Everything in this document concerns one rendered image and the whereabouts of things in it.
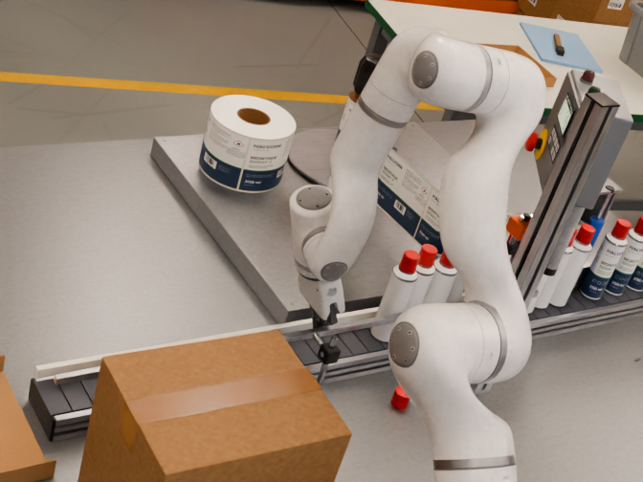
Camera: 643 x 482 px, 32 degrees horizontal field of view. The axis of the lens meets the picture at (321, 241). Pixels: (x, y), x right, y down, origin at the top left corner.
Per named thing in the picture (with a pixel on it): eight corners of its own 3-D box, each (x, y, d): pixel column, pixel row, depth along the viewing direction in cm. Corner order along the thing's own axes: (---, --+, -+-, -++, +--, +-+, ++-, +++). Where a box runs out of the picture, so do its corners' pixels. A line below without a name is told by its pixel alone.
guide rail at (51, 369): (503, 291, 246) (507, 284, 245) (507, 295, 245) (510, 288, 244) (33, 374, 187) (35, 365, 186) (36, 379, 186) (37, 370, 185)
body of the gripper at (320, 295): (349, 270, 198) (351, 312, 206) (321, 236, 205) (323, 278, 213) (313, 286, 196) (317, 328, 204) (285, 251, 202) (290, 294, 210)
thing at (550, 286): (537, 294, 252) (570, 220, 241) (551, 308, 248) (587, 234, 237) (521, 297, 249) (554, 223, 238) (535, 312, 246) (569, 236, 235)
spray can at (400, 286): (387, 326, 227) (417, 245, 216) (398, 342, 223) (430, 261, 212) (365, 328, 224) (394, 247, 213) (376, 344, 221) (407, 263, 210)
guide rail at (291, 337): (533, 293, 239) (535, 288, 238) (537, 296, 238) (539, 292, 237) (53, 380, 179) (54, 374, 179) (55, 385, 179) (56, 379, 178)
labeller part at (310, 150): (363, 129, 297) (364, 125, 296) (428, 193, 277) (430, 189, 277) (263, 135, 280) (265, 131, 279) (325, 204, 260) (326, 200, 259)
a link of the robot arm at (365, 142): (432, 154, 175) (347, 292, 191) (398, 97, 186) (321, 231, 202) (385, 142, 171) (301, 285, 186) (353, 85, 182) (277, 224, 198)
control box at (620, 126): (580, 166, 217) (618, 80, 207) (592, 210, 203) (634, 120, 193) (531, 153, 216) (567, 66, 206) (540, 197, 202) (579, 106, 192)
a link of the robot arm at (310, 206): (347, 265, 196) (332, 231, 203) (345, 210, 187) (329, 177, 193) (302, 276, 195) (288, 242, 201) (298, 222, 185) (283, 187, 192)
